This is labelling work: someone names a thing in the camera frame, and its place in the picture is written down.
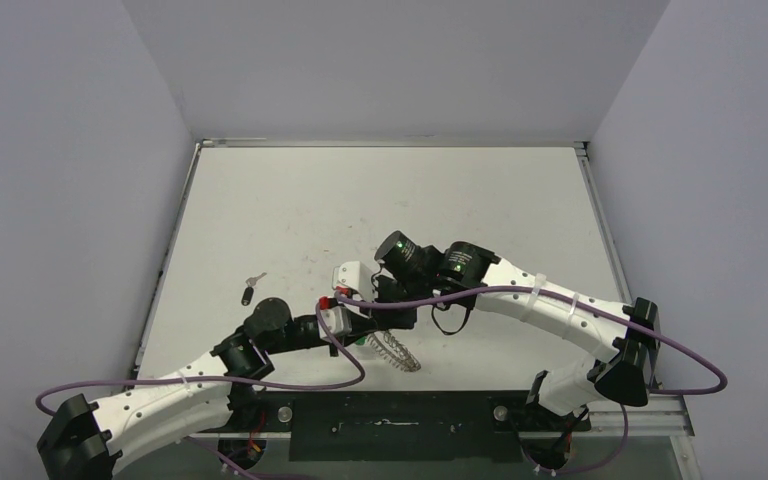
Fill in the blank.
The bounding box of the metal disc with keyrings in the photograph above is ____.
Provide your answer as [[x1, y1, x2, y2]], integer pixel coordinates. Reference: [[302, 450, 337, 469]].
[[366, 331, 422, 373]]

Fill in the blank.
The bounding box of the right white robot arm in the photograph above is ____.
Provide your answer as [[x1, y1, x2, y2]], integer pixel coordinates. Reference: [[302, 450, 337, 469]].
[[374, 230, 660, 429]]

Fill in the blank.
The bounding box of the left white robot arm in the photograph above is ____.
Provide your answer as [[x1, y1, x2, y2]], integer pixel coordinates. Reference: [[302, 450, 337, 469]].
[[37, 297, 378, 479]]

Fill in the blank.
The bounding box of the key with black head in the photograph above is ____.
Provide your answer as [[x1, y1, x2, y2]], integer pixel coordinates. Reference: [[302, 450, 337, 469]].
[[241, 272, 267, 306]]

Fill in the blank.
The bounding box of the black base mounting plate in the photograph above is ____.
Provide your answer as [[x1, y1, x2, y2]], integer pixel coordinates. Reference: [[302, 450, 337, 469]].
[[215, 391, 591, 463]]

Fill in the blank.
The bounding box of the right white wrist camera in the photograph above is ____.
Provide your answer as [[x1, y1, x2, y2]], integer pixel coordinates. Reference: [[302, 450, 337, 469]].
[[332, 261, 376, 301]]

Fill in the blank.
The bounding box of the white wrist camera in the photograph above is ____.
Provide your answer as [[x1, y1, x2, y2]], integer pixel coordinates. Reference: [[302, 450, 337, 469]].
[[315, 297, 352, 345], [332, 261, 376, 301]]

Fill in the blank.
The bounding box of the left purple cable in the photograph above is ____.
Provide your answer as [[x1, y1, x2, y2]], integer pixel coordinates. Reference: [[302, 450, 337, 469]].
[[34, 304, 367, 417]]

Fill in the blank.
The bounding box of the purple cable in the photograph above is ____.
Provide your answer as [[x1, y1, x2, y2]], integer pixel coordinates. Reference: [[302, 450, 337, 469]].
[[34, 304, 367, 417], [334, 284, 730, 397]]

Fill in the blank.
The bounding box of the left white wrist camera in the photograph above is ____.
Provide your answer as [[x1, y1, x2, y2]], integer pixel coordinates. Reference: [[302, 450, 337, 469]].
[[315, 297, 352, 345]]

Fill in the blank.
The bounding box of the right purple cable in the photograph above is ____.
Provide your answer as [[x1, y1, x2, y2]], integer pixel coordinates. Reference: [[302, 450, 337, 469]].
[[334, 284, 730, 397]]

